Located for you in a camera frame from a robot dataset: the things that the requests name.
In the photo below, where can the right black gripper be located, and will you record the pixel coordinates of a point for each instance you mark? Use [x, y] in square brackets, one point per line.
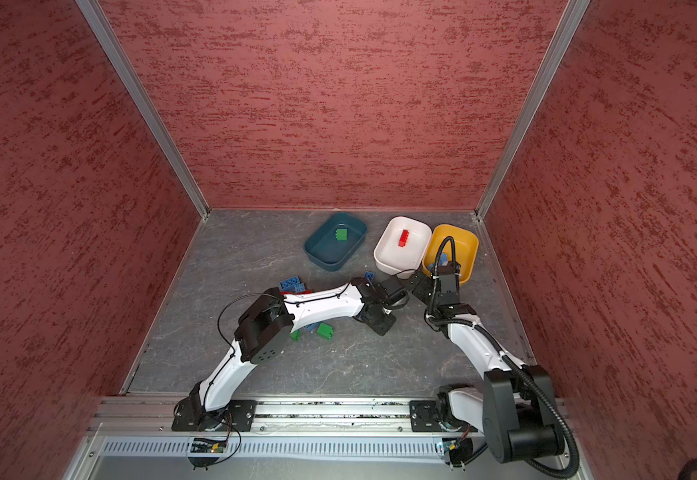
[423, 283]

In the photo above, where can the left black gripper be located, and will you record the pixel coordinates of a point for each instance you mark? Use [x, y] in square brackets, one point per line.
[381, 329]

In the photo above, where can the red long lego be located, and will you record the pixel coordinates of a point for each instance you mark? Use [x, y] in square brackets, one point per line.
[403, 238]

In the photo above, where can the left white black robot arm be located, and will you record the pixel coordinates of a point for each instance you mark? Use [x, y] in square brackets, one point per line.
[267, 325]

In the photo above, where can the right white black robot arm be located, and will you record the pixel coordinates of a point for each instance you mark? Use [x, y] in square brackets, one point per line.
[514, 408]

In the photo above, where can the green lego block front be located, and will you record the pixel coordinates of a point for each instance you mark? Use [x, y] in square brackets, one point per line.
[325, 331]

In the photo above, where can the white plastic bin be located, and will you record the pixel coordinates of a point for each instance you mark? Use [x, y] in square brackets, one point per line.
[403, 262]

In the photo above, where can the yellow plastic bin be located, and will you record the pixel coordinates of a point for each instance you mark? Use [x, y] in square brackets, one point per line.
[466, 248]

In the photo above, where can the teal plastic bin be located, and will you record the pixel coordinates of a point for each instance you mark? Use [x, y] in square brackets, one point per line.
[325, 251]

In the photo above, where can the right controller board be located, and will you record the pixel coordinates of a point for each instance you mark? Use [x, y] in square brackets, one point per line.
[456, 453]

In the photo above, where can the controller board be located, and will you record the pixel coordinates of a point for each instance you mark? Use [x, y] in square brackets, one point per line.
[456, 453]
[206, 452]

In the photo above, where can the left controller board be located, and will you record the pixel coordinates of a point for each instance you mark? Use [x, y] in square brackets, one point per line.
[206, 452]

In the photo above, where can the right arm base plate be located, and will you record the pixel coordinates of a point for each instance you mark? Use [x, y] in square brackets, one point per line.
[426, 416]

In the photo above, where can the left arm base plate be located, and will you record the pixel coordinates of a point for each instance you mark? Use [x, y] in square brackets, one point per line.
[213, 415]

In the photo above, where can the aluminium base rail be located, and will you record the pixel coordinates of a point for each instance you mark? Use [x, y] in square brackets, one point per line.
[291, 438]

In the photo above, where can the aluminium corner post right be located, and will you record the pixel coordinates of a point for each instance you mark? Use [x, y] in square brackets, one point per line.
[568, 24]

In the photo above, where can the aluminium corner post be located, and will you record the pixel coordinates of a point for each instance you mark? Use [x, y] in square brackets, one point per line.
[103, 32]
[568, 24]

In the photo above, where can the aluminium corner post left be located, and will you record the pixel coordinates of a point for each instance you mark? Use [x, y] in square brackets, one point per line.
[103, 32]

